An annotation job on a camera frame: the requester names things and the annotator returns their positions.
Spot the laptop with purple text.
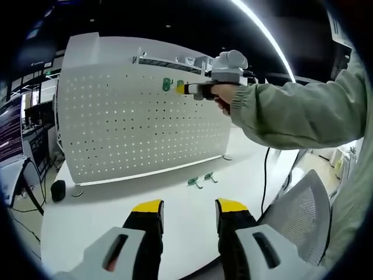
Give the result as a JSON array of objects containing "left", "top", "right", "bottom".
[{"left": 0, "top": 96, "right": 26, "bottom": 161}]

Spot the white perforated mounting plate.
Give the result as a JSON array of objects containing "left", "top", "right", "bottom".
[{"left": 55, "top": 66, "right": 234, "bottom": 198}]

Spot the small black speaker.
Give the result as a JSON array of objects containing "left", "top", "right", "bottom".
[{"left": 51, "top": 180, "right": 67, "bottom": 202}]

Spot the person's right hand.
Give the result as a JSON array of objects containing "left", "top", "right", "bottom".
[{"left": 210, "top": 83, "right": 244, "bottom": 116}]

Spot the ceiling light strip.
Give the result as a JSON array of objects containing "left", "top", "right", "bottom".
[{"left": 230, "top": 0, "right": 297, "bottom": 84}]

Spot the white mesh office chair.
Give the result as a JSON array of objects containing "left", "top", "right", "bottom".
[{"left": 256, "top": 169, "right": 333, "bottom": 266}]

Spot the person's green jacket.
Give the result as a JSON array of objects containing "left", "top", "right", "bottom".
[{"left": 320, "top": 55, "right": 371, "bottom": 266}]

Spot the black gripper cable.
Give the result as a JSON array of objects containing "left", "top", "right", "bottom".
[{"left": 260, "top": 147, "right": 271, "bottom": 216}]

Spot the white side desk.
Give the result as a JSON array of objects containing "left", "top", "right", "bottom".
[{"left": 0, "top": 159, "right": 45, "bottom": 216}]

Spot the white ceiling air vent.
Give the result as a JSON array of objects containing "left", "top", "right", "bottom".
[{"left": 328, "top": 8, "right": 353, "bottom": 44}]

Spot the large dark wall screen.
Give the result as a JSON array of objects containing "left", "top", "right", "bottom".
[{"left": 17, "top": 11, "right": 59, "bottom": 68}]

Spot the yellow bag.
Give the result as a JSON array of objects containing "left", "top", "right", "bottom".
[{"left": 333, "top": 159, "right": 344, "bottom": 179}]

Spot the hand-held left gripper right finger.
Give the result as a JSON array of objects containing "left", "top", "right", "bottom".
[{"left": 215, "top": 198, "right": 315, "bottom": 280}]

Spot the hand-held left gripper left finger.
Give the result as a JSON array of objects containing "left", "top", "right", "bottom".
[{"left": 54, "top": 199, "right": 164, "bottom": 280}]

